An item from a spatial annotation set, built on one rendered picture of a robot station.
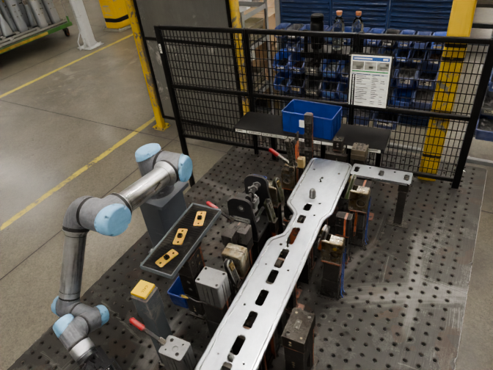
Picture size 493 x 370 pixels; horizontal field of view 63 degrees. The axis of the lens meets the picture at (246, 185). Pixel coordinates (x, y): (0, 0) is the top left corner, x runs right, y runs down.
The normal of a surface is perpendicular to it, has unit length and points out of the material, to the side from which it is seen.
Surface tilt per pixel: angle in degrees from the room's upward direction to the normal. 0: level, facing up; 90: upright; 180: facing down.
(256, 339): 0
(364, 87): 90
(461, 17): 90
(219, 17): 91
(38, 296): 0
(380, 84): 90
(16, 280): 0
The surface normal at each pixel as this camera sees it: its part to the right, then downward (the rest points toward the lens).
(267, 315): -0.10, -0.79
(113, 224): 0.83, 0.25
